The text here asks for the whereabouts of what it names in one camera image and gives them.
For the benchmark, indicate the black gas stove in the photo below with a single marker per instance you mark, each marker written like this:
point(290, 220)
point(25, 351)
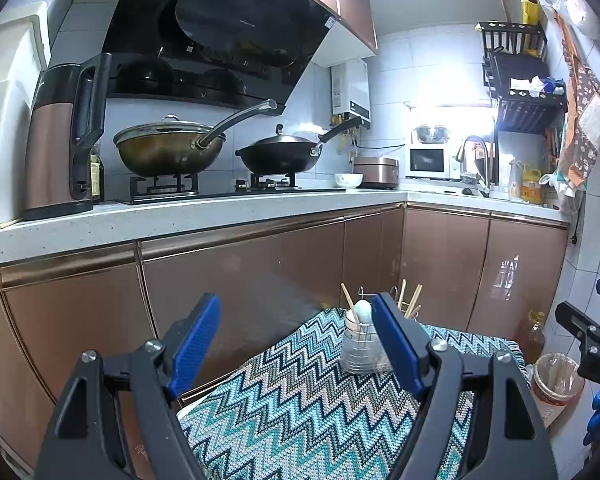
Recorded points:
point(220, 192)

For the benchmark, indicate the dark sauce bottle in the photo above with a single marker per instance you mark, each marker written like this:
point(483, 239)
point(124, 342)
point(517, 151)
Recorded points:
point(97, 175)

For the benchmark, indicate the clear spray bottle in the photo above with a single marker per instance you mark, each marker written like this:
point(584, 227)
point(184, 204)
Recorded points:
point(515, 182)

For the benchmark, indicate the zigzag patterned cloth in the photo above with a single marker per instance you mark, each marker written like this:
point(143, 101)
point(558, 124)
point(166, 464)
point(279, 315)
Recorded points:
point(290, 400)

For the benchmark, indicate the stacked steel bowls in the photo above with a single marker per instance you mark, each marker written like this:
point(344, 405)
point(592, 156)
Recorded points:
point(431, 135)

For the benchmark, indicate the dark kitchen faucet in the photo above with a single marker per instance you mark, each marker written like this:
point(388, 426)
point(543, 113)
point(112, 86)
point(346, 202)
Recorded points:
point(475, 139)

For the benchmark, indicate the white water heater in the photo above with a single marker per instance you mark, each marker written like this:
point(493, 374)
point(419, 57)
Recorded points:
point(350, 90)

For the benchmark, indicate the brown rice cooker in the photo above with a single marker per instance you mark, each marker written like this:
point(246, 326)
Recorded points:
point(377, 172)

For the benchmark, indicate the floral hanging apron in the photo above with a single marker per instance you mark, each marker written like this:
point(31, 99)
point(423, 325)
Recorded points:
point(582, 120)

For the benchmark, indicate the white microwave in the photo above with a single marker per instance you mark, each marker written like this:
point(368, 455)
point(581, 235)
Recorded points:
point(427, 162)

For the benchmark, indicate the brown and black kettle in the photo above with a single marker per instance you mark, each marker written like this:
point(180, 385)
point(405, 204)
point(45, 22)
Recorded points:
point(50, 150)

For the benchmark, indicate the bronze wok with glass lid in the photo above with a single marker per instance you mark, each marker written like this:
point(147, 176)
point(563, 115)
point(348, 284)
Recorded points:
point(165, 152)

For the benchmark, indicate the white appliance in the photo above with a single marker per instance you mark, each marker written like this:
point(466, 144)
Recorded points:
point(5, 110)

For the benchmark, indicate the blue rag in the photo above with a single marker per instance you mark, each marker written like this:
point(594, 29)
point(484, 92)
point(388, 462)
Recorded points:
point(551, 85)

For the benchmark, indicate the lined trash bin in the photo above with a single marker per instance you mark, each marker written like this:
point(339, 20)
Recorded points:
point(557, 382)

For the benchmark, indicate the white bowl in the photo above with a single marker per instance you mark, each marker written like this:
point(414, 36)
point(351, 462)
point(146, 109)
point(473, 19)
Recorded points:
point(349, 181)

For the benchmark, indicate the brown wall cabinet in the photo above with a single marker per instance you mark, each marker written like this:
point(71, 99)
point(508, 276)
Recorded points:
point(350, 0)

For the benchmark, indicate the person's right hand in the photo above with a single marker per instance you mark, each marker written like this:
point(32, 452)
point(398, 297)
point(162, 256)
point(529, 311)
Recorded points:
point(599, 410)

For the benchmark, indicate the black glass range hood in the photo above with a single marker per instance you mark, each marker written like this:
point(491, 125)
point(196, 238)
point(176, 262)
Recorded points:
point(220, 35)

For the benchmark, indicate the white plastic spoon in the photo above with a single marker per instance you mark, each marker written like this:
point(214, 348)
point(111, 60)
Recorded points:
point(364, 311)

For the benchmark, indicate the black tiered wall rack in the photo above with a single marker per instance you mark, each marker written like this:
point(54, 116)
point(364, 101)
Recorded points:
point(525, 115)

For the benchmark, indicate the cooking oil bottle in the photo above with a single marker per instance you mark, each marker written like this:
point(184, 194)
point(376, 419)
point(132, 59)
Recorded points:
point(530, 340)

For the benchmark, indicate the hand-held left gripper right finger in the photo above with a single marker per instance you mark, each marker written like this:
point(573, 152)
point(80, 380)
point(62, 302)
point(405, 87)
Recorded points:
point(397, 345)

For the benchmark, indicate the black wok with lid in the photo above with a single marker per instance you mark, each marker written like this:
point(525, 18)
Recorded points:
point(280, 157)

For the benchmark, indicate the brown base cabinet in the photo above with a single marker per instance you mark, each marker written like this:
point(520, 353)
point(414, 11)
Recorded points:
point(255, 270)

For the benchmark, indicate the white rag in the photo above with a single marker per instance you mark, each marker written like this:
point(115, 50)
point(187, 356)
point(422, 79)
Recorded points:
point(522, 83)

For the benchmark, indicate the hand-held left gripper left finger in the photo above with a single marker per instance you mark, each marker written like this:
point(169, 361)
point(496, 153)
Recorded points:
point(195, 345)

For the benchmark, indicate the crumpled plastic bag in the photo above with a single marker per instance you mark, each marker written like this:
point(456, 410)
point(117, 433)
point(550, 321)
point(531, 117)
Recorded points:
point(560, 192)

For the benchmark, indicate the yellow tube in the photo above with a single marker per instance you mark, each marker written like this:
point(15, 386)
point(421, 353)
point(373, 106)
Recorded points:
point(532, 20)

